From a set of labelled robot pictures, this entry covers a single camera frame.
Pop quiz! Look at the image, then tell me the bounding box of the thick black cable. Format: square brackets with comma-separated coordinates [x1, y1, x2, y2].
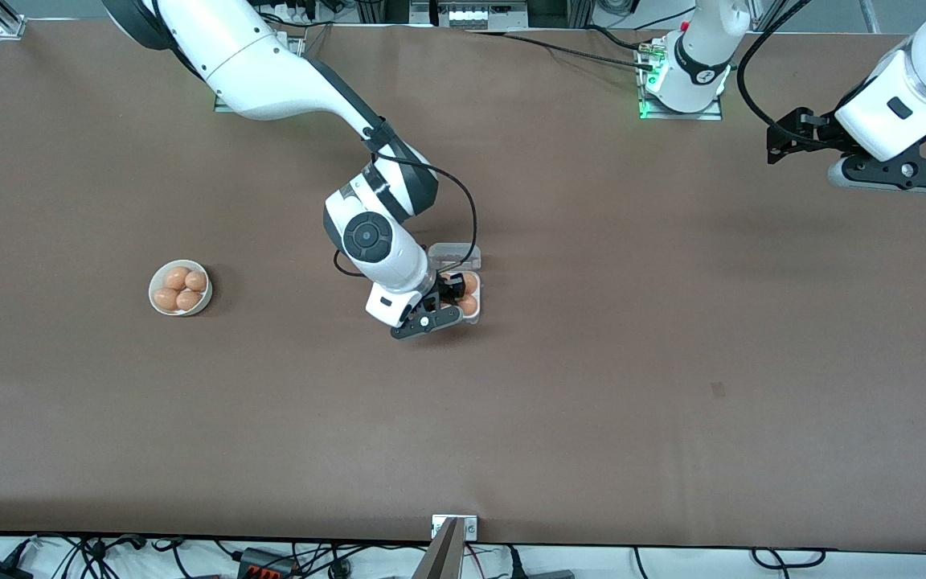
[463, 28, 657, 73]

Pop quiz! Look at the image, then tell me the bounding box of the black looped cable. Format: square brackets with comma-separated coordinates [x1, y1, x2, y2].
[751, 548, 827, 569]

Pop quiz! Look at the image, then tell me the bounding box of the white power strip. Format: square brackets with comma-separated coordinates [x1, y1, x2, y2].
[431, 0, 530, 31]

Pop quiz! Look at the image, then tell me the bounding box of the black orange connector block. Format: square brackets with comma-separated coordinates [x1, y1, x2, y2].
[238, 548, 297, 579]

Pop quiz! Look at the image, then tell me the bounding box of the grey camera pole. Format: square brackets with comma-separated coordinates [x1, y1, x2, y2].
[413, 519, 464, 579]

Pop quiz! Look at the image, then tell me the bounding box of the thin black cable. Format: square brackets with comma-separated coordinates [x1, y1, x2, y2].
[588, 24, 657, 53]

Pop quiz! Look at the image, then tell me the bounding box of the clear plastic egg box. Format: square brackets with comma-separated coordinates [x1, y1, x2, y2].
[428, 242, 483, 326]

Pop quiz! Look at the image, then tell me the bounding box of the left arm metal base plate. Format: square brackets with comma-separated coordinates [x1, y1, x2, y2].
[637, 36, 723, 121]

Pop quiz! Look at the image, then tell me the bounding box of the white bowl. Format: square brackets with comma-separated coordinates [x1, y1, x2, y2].
[148, 259, 214, 317]

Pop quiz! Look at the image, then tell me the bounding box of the small metal clamp bracket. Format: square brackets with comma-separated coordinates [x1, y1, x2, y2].
[432, 515, 478, 541]

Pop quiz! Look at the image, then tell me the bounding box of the black cable tangle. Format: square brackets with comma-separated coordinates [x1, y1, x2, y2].
[37, 533, 146, 579]

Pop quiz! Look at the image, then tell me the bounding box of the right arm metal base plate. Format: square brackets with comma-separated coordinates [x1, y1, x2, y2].
[214, 32, 307, 113]

